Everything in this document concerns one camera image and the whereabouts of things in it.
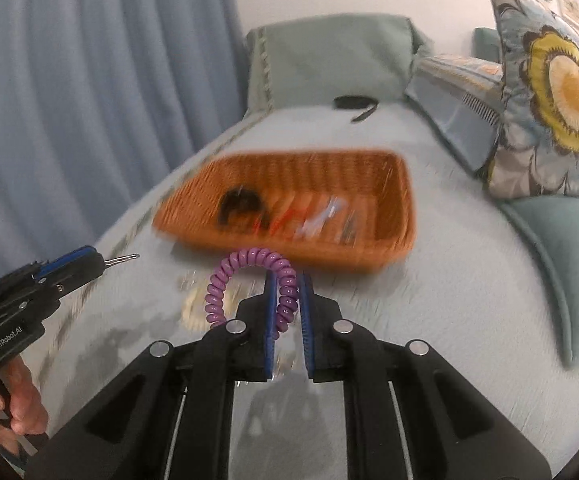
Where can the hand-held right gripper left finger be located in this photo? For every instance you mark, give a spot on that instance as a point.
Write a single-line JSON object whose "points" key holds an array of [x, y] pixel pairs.
{"points": [[269, 325]]}

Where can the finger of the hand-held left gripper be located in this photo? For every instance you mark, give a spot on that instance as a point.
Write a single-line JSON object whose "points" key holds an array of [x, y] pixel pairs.
{"points": [[79, 271], [64, 260]]}

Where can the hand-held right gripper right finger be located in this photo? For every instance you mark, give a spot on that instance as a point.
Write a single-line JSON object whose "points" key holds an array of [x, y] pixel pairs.
{"points": [[306, 330]]}

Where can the metal hair pin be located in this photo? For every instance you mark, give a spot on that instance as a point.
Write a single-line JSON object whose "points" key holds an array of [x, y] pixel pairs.
{"points": [[122, 259]]}

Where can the orange wicker basket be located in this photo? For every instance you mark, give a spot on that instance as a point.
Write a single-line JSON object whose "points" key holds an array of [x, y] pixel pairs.
{"points": [[319, 170]]}

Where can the person's left hand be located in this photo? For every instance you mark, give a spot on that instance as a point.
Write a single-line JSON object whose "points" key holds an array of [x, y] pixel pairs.
{"points": [[22, 405]]}

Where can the red hair accessory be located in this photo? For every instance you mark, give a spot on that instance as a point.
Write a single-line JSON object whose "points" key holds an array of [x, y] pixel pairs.
{"points": [[282, 219]]}

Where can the small items in basket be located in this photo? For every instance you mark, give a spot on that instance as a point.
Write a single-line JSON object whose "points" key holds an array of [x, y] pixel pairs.
{"points": [[322, 217]]}

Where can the black hair claw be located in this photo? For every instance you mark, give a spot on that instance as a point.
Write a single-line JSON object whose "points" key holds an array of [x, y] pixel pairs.
{"points": [[232, 202]]}

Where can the pale blue bed cover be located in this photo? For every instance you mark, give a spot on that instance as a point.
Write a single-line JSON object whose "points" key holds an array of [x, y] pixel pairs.
{"points": [[444, 310]]}

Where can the blue curtain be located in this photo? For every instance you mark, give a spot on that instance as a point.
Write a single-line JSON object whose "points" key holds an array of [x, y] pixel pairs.
{"points": [[94, 85]]}

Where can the teal pillow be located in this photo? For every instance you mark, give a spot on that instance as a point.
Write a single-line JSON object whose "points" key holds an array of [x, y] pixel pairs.
{"points": [[564, 260]]}

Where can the striped pillow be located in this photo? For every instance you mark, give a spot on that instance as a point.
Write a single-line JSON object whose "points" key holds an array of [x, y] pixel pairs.
{"points": [[454, 105]]}

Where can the green cushion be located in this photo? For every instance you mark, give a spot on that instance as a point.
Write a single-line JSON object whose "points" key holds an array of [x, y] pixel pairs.
{"points": [[329, 60]]}

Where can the small teal cushion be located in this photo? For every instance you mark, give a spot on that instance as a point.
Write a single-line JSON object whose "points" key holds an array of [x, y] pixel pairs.
{"points": [[487, 45]]}

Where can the floral pillow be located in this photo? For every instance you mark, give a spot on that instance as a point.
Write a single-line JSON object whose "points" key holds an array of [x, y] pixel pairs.
{"points": [[559, 90]]}

